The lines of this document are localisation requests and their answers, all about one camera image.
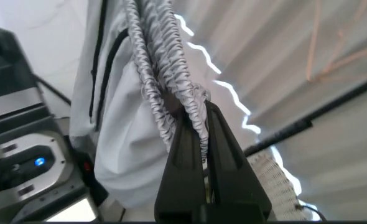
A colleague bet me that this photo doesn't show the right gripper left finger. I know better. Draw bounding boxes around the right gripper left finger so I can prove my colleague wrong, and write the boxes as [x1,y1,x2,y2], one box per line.
[154,110,208,223]

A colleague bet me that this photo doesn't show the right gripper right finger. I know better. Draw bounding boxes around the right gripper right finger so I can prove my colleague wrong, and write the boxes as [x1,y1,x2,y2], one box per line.
[205,100,273,223]

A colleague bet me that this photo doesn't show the pale grey shorts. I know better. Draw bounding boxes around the pale grey shorts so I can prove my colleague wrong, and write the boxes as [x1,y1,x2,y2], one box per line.
[68,0,211,209]

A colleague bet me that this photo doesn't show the white laundry basket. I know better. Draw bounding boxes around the white laundry basket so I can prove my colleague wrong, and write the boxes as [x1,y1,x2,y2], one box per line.
[247,149,327,222]

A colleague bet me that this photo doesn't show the black clothes rack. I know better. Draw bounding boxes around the black clothes rack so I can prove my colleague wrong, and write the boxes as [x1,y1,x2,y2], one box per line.
[244,73,367,157]

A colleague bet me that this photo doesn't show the white curtain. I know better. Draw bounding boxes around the white curtain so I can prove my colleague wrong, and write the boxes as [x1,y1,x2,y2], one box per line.
[170,0,367,222]

